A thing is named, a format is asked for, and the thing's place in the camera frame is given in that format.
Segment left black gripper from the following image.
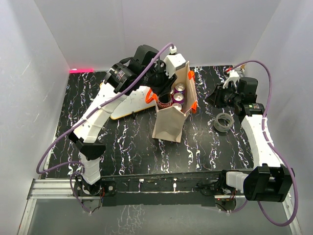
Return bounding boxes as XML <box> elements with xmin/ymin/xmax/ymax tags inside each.
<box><xmin>141</xmin><ymin>61</ymin><xmax>177</xmax><ymax>96</ymax></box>

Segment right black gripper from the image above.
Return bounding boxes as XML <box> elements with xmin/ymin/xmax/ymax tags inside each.
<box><xmin>205</xmin><ymin>83</ymin><xmax>242</xmax><ymax>109</ymax></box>

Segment purple can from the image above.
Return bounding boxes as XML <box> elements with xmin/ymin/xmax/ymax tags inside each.
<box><xmin>174</xmin><ymin>83</ymin><xmax>186</xmax><ymax>95</ymax></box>
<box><xmin>173</xmin><ymin>93</ymin><xmax>184</xmax><ymax>105</ymax></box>
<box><xmin>172</xmin><ymin>103</ymin><xmax>183</xmax><ymax>112</ymax></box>

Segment beige canvas bag orange handles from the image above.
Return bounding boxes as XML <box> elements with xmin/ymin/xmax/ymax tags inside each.
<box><xmin>152</xmin><ymin>63</ymin><xmax>198</xmax><ymax>142</ymax></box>

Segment dark cola glass bottle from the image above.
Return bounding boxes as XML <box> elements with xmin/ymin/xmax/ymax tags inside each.
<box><xmin>157</xmin><ymin>93</ymin><xmax>173</xmax><ymax>110</ymax></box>

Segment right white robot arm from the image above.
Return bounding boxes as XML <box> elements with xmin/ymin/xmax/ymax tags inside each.
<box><xmin>206</xmin><ymin>76</ymin><xmax>292</xmax><ymax>202</ymax></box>

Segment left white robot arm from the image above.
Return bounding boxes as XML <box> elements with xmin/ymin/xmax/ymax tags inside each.
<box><xmin>68</xmin><ymin>44</ymin><xmax>177</xmax><ymax>195</ymax></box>

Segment grey tape roll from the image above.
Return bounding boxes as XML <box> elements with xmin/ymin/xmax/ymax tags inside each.
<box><xmin>213</xmin><ymin>113</ymin><xmax>234</xmax><ymax>133</ymax></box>

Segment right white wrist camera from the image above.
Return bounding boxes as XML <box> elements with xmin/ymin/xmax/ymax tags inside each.
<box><xmin>223</xmin><ymin>70</ymin><xmax>241</xmax><ymax>89</ymax></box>

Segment small whiteboard wooden frame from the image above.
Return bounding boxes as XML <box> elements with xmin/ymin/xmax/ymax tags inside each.
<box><xmin>111</xmin><ymin>86</ymin><xmax>156</xmax><ymax>119</ymax></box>

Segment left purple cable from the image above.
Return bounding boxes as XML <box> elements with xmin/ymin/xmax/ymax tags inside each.
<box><xmin>36</xmin><ymin>42</ymin><xmax>176</xmax><ymax>213</ymax></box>

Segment purple cable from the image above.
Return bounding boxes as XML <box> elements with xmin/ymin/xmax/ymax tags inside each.
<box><xmin>36</xmin><ymin>42</ymin><xmax>176</xmax><ymax>213</ymax></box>
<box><xmin>226</xmin><ymin>60</ymin><xmax>299</xmax><ymax>227</ymax></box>

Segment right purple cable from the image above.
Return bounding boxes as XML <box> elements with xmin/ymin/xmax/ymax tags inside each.
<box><xmin>226</xmin><ymin>60</ymin><xmax>299</xmax><ymax>227</ymax></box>

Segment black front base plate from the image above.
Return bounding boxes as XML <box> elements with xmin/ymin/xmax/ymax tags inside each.
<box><xmin>73</xmin><ymin>171</ymin><xmax>244</xmax><ymax>207</ymax></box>

